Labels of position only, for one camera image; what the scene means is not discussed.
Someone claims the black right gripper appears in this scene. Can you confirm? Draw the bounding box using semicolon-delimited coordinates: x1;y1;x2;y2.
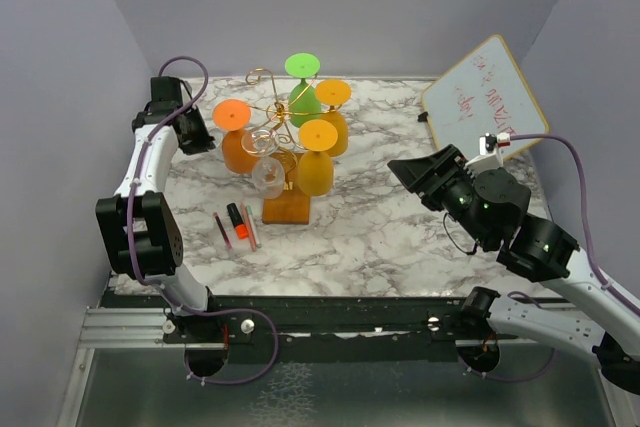
388;143;494;248

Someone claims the orange plastic wine glass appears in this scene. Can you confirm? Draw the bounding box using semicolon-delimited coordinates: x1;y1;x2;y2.
212;99;258;174

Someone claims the clear wine glass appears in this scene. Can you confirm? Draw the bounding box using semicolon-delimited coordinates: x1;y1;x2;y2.
241;127;285;199

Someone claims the green plastic wine glass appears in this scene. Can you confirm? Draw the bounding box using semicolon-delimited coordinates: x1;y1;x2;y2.
285;52;322;128

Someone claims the yellow plastic wine glass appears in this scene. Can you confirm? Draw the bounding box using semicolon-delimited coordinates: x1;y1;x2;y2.
315;79;352;157

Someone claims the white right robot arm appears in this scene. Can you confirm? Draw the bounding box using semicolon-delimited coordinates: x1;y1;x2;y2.
387;135;639;394

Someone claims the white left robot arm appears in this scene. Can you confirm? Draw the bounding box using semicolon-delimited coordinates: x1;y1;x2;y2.
95;76;221;342

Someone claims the wooden rack base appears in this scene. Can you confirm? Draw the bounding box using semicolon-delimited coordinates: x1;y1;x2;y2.
262;152;311;225

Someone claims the pink pen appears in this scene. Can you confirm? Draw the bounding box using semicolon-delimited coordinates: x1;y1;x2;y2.
213;212;233;251

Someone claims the green white pen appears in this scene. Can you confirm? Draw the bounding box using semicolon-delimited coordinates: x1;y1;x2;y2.
240;203;261;252

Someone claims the yellow-framed whiteboard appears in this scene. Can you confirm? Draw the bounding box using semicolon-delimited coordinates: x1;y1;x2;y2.
421;35;550;159

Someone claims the orange highlighter marker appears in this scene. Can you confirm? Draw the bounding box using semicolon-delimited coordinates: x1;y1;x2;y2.
226;203;249;240

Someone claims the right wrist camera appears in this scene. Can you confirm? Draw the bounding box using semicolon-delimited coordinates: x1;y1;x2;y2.
465;133;511;175

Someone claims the gold wire glass rack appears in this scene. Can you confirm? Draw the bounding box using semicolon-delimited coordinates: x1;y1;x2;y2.
239;66;324;193

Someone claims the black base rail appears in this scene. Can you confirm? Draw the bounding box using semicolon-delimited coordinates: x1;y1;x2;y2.
163;296;496;364

